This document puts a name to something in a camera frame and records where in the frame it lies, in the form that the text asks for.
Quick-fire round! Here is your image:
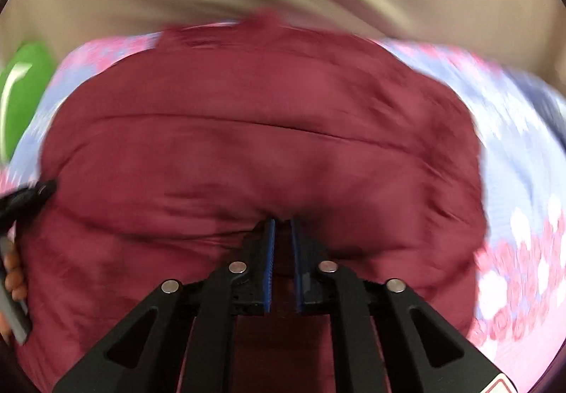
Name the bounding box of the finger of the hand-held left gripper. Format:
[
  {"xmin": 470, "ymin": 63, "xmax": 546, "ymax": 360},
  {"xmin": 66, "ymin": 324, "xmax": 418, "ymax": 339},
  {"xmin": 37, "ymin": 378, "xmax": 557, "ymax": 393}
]
[{"xmin": 0, "ymin": 179, "xmax": 58, "ymax": 222}]

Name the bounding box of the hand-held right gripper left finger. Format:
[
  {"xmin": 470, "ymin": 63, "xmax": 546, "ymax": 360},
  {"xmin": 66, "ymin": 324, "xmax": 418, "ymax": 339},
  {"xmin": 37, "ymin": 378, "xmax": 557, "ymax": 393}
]
[{"xmin": 53, "ymin": 219, "xmax": 277, "ymax": 393}]

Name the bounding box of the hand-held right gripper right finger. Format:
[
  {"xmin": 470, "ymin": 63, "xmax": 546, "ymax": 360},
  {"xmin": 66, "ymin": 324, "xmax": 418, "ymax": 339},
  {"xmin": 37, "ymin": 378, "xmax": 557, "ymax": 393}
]
[{"xmin": 289, "ymin": 218, "xmax": 509, "ymax": 393}]

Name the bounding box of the maroon puffer jacket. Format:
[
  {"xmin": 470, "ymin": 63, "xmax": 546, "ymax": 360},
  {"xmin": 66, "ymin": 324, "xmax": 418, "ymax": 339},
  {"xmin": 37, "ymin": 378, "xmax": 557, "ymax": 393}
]
[{"xmin": 12, "ymin": 9, "xmax": 489, "ymax": 393}]

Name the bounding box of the green pillow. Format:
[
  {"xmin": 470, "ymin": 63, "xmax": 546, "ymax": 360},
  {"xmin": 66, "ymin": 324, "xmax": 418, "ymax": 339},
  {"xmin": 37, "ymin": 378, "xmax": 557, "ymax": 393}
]
[{"xmin": 0, "ymin": 39, "xmax": 58, "ymax": 164}]

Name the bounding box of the pink blue floral bedsheet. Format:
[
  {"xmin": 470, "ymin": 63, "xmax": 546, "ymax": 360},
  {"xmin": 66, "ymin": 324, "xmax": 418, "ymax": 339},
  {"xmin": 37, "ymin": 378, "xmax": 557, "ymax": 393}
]
[{"xmin": 0, "ymin": 22, "xmax": 566, "ymax": 369}]

